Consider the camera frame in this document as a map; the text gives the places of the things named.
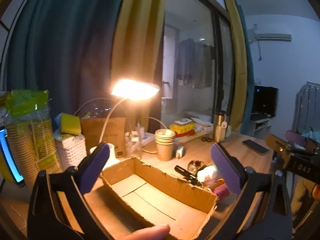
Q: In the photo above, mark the white charger adapter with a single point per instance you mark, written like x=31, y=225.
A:
x=180, y=152

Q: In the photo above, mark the white power strip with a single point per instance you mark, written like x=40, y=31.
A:
x=147, y=136

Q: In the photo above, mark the teal curtain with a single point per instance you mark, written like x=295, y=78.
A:
x=250, y=80
x=62, y=42

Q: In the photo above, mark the white flat round-marked device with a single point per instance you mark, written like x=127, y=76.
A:
x=183, y=122

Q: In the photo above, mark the black scissors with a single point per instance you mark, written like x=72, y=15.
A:
x=206, y=139

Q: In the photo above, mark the white desk lamp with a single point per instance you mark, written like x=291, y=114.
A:
x=135, y=90

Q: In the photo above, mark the brown lamp carton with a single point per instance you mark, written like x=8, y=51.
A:
x=100, y=132

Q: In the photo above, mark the white air conditioner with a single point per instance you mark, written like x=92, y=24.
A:
x=272, y=35

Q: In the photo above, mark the black smartphone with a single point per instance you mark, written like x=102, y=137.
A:
x=256, y=147

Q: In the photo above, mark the black television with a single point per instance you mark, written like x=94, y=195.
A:
x=265, y=101

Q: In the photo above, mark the white television stand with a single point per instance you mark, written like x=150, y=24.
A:
x=261, y=127

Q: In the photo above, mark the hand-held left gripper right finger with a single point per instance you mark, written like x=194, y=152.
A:
x=225, y=170

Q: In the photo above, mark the tan flat envelope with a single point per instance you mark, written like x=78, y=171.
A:
x=197, y=136

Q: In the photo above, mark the person's left hand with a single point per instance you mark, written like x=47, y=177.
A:
x=147, y=233

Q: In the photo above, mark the yellow wipes pack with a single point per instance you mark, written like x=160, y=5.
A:
x=182, y=128

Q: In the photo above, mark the bagged stack of paper cups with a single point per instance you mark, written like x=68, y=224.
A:
x=30, y=140

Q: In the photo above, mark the steel tumbler with tag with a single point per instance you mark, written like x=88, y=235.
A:
x=219, y=127

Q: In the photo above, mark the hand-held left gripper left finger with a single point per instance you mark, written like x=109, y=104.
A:
x=96, y=165

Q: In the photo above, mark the yellow curtain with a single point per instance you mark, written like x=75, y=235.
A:
x=140, y=30
x=237, y=55

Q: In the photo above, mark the stack of brown paper cups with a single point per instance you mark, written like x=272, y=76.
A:
x=165, y=147

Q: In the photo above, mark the device with lit screen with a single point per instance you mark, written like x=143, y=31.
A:
x=10, y=160

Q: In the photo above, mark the white printed pack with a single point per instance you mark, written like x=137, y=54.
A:
x=68, y=136

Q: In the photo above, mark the white paper packet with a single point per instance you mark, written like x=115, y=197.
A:
x=202, y=123

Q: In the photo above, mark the grey padded headboard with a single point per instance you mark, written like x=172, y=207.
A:
x=307, y=105

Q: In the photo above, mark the pale plastic bag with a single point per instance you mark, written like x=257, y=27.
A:
x=311, y=133

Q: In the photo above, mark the white woven basket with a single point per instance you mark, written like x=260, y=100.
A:
x=71, y=152

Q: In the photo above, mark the black flashlight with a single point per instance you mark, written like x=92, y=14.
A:
x=185, y=173

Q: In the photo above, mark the yellow green sponge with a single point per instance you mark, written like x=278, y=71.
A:
x=71, y=123

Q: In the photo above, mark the black sliding door frame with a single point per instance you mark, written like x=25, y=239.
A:
x=216, y=67

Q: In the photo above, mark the clear plastic container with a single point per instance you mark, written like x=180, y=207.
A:
x=133, y=146

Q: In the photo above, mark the hanging grey jacket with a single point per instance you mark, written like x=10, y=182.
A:
x=185, y=60

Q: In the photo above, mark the hanging olive shirt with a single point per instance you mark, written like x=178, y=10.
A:
x=209, y=67

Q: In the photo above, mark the cardboard box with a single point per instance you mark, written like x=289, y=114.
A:
x=155, y=197

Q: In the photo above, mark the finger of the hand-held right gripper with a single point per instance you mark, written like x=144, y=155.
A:
x=277, y=143
x=296, y=137

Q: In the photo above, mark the hanging pale shirt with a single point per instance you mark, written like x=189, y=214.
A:
x=200, y=67

